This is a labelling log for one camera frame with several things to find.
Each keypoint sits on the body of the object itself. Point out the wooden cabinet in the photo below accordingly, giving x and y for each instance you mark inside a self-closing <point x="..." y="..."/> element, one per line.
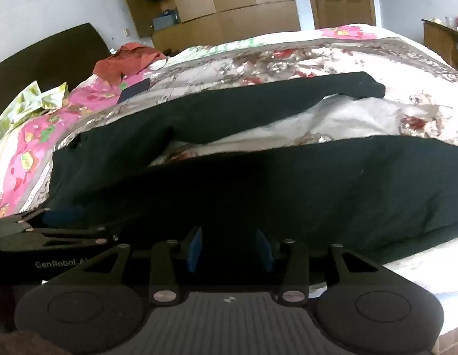
<point x="441" y="40"/>

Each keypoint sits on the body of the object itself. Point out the dark blue notebook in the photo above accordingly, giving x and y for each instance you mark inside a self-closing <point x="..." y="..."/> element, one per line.
<point x="134" y="90"/>

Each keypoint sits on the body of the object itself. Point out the brown wooden wardrobe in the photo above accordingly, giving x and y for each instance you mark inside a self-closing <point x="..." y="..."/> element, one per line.
<point x="232" y="0"/>

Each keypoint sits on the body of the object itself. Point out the dark wooden headboard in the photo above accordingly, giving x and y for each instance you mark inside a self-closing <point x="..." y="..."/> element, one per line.
<point x="47" y="59"/>

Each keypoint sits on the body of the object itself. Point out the black pants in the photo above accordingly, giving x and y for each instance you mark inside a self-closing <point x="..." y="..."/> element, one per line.
<point x="288" y="192"/>

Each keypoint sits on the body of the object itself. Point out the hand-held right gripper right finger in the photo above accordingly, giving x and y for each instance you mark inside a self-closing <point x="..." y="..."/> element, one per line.
<point x="265" y="251"/>

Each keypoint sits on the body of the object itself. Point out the white bed sheet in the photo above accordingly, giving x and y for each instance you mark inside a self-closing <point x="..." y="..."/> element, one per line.
<point x="432" y="277"/>

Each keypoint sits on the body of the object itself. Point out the pink cartoon print bed sheet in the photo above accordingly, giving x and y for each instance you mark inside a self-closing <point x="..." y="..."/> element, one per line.
<point x="84" y="100"/>

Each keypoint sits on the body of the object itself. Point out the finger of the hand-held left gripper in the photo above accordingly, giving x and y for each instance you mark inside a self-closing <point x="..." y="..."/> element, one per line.
<point x="66" y="235"/>
<point x="64" y="215"/>

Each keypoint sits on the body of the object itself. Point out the floral beige blanket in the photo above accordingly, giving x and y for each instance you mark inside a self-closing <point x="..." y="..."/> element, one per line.
<point x="288" y="57"/>

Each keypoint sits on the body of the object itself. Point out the blue grey box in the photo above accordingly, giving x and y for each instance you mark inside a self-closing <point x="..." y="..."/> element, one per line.
<point x="166" y="20"/>

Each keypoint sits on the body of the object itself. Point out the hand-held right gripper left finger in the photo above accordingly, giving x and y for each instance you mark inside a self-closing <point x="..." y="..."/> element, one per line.
<point x="195" y="248"/>

